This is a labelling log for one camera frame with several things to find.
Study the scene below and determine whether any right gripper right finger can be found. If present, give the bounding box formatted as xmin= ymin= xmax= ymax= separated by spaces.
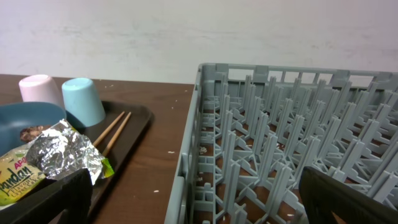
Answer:
xmin=299 ymin=166 xmax=397 ymax=224

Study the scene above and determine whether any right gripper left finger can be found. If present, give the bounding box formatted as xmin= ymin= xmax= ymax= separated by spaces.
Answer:
xmin=1 ymin=169 xmax=93 ymax=224

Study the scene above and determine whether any dark blue plate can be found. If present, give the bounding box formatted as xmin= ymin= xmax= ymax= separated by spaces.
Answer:
xmin=1 ymin=102 xmax=67 ymax=156

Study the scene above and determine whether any grey dishwasher rack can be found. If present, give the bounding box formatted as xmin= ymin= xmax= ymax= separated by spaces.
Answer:
xmin=165 ymin=63 xmax=397 ymax=223

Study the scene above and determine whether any foil snack wrapper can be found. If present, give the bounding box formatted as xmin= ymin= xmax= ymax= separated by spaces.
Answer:
xmin=1 ymin=119 xmax=114 ymax=207

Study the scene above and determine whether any right wooden chopstick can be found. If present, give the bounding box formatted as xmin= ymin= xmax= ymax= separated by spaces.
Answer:
xmin=103 ymin=112 xmax=131 ymax=157

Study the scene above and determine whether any wooden chopstick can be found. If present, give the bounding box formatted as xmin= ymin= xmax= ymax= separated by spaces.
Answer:
xmin=93 ymin=111 xmax=125 ymax=147
xmin=103 ymin=112 xmax=131 ymax=157

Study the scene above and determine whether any left wooden chopstick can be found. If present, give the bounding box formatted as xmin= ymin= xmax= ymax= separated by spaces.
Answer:
xmin=93 ymin=111 xmax=125 ymax=147

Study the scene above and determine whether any brown food scrap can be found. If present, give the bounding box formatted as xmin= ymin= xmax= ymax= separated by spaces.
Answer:
xmin=20 ymin=125 xmax=50 ymax=143

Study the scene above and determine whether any dark brown serving tray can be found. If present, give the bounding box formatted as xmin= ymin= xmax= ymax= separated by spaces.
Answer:
xmin=78 ymin=101 xmax=153 ymax=223

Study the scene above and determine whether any light blue plastic cup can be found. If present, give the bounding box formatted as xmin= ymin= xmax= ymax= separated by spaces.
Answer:
xmin=62 ymin=78 xmax=105 ymax=128

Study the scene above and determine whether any white plastic cup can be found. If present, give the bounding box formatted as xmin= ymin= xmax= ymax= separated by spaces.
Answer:
xmin=19 ymin=74 xmax=64 ymax=108

